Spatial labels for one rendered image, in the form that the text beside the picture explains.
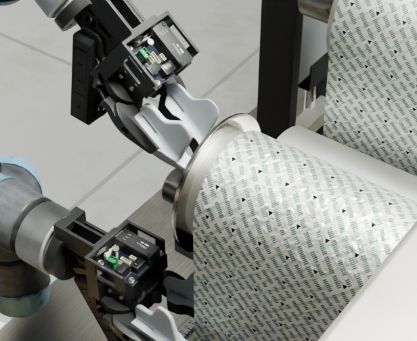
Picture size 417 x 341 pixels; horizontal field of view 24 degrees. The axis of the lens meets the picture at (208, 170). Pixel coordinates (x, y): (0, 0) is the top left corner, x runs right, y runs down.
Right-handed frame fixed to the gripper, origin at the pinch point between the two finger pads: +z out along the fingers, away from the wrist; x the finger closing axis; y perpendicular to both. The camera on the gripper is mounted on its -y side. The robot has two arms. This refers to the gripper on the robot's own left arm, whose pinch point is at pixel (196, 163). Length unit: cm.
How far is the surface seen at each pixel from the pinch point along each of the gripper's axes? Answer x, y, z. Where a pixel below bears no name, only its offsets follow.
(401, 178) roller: 11.3, 10.7, 14.1
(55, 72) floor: 125, -193, -39
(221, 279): -8.2, 2.3, 9.9
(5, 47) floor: 126, -208, -57
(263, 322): -8.2, 3.4, 15.5
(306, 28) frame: 29.1, -3.5, -3.3
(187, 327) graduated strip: 4.7, -29.6, 17.8
